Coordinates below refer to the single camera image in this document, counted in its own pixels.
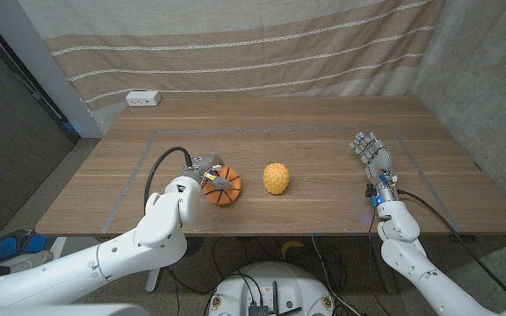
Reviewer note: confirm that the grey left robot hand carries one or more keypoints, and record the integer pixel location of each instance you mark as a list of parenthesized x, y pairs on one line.
[(207, 161)]

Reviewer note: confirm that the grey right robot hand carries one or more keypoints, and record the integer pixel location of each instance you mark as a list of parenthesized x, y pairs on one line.
[(378, 158)]

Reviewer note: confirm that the orange toy basketball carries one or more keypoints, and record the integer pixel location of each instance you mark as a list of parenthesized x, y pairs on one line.
[(224, 196)]

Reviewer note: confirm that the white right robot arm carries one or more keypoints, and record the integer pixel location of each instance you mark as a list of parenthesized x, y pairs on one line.
[(411, 263)]

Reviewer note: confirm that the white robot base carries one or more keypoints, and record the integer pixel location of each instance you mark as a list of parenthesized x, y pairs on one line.
[(288, 281)]

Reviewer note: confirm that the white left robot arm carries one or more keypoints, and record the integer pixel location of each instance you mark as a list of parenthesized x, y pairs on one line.
[(161, 232)]

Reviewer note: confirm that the yellow bumpy toy fruit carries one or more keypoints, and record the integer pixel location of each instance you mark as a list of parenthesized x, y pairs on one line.
[(276, 178)]

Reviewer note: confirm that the round black fan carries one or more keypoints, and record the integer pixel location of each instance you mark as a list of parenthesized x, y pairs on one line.
[(194, 246)]

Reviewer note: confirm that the white power strip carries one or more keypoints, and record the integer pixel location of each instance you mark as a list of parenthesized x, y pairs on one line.
[(143, 97)]

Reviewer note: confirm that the yellow banana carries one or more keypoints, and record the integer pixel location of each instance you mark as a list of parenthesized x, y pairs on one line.
[(290, 245)]

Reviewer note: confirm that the beige striped curtain backdrop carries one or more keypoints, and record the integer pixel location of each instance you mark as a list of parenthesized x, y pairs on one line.
[(235, 44)]

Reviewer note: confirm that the grey table leg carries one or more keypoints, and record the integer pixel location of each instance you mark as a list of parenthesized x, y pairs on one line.
[(385, 281)]

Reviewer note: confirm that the white table leg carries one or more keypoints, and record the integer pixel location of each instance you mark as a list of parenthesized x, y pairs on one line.
[(153, 281)]

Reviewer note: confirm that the dark door panel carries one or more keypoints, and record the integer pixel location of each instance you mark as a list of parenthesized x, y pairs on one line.
[(7, 131)]

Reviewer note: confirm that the grey sneaker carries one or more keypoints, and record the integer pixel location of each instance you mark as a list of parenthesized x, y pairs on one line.
[(29, 262)]

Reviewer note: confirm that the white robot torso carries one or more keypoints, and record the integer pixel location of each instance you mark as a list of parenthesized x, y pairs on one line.
[(59, 311)]

